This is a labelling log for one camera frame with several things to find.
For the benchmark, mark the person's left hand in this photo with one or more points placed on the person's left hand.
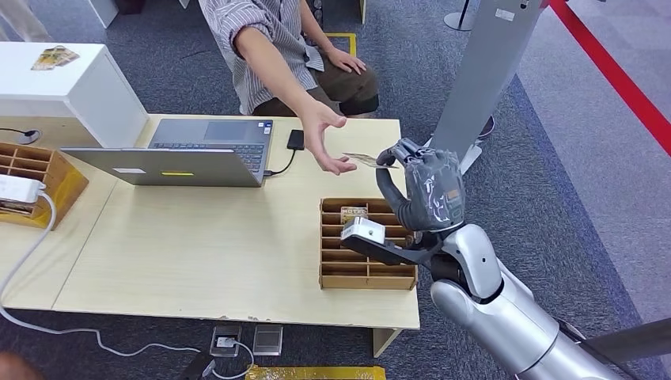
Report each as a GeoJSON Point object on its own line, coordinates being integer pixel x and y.
{"type": "Point", "coordinates": [347, 60]}

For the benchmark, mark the person's right hand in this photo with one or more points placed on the person's right hand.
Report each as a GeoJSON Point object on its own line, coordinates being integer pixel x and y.
{"type": "Point", "coordinates": [320, 136]}

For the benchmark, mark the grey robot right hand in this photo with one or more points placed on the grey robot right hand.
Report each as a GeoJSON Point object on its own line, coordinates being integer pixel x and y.
{"type": "Point", "coordinates": [432, 191]}

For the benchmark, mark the hotel card with brown print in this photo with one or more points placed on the hotel card with brown print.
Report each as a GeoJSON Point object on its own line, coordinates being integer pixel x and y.
{"type": "Point", "coordinates": [364, 160]}
{"type": "Point", "coordinates": [354, 215]}

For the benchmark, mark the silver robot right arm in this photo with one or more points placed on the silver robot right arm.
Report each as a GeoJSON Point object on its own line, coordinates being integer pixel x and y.
{"type": "Point", "coordinates": [503, 320]}

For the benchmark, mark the person's left forearm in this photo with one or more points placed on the person's left forearm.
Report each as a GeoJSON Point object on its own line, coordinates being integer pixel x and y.
{"type": "Point", "coordinates": [314, 29]}

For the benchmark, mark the person's right forearm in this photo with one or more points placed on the person's right forearm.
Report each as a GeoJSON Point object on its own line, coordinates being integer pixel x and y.
{"type": "Point", "coordinates": [272, 68]}

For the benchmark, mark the wooden card organizer with cards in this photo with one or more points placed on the wooden card organizer with cards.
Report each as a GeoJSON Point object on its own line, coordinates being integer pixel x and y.
{"type": "Point", "coordinates": [362, 267]}

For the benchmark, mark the yellow floor tape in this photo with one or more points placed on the yellow floor tape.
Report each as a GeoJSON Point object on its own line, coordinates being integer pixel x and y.
{"type": "Point", "coordinates": [348, 41]}

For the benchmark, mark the black external drive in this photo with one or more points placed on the black external drive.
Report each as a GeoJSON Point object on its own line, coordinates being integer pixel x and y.
{"type": "Point", "coordinates": [295, 139]}

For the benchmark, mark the white furniture leg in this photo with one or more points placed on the white furniture leg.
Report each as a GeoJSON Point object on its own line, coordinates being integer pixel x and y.
{"type": "Point", "coordinates": [363, 9]}

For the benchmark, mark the grey laptop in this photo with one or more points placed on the grey laptop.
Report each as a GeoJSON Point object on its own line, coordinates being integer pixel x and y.
{"type": "Point", "coordinates": [209, 157]}

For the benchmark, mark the round stanchion base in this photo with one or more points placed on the round stanchion base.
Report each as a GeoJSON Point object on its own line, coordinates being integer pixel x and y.
{"type": "Point", "coordinates": [458, 20]}

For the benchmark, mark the grey kiosk stand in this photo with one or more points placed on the grey kiosk stand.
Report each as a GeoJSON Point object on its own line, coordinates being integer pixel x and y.
{"type": "Point", "coordinates": [487, 68]}

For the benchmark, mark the pale wooden desk leg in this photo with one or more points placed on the pale wooden desk leg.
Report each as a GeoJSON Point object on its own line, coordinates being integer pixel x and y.
{"type": "Point", "coordinates": [384, 341]}

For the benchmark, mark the metal floor socket plate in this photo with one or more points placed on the metal floor socket plate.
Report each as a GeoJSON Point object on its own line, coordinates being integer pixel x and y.
{"type": "Point", "coordinates": [268, 340]}

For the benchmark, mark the red barrier belt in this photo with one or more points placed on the red barrier belt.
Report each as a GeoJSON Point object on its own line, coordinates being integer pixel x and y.
{"type": "Point", "coordinates": [613, 73]}

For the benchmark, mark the yellow wrapped package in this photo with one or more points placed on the yellow wrapped package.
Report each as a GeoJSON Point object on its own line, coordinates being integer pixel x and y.
{"type": "Point", "coordinates": [314, 373]}

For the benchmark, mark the floor socket box with plug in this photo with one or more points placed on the floor socket box with plug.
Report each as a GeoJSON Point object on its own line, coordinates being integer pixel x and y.
{"type": "Point", "coordinates": [225, 341]}

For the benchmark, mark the white cabinet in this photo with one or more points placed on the white cabinet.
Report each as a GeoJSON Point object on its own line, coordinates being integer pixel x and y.
{"type": "Point", "coordinates": [78, 89]}

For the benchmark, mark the white furniture piece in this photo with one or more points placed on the white furniture piece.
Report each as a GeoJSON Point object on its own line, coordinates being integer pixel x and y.
{"type": "Point", "coordinates": [104, 10]}

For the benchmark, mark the wooden organizer with yellow side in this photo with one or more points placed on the wooden organizer with yellow side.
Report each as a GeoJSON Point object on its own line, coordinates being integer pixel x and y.
{"type": "Point", "coordinates": [57, 181]}

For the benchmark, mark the stack of printed cards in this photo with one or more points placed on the stack of printed cards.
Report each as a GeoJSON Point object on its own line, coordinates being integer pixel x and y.
{"type": "Point", "coordinates": [52, 57]}

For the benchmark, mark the white power adapter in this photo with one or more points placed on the white power adapter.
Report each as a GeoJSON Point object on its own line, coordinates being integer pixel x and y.
{"type": "Point", "coordinates": [15, 189]}

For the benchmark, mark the blurry reddish object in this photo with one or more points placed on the blurry reddish object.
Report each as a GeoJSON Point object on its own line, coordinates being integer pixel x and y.
{"type": "Point", "coordinates": [15, 367]}

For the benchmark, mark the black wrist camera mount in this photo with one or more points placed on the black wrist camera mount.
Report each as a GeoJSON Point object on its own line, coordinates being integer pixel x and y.
{"type": "Point", "coordinates": [398, 254]}

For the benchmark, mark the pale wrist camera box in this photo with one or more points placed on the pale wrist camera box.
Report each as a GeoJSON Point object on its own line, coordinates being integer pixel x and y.
{"type": "Point", "coordinates": [364, 231]}

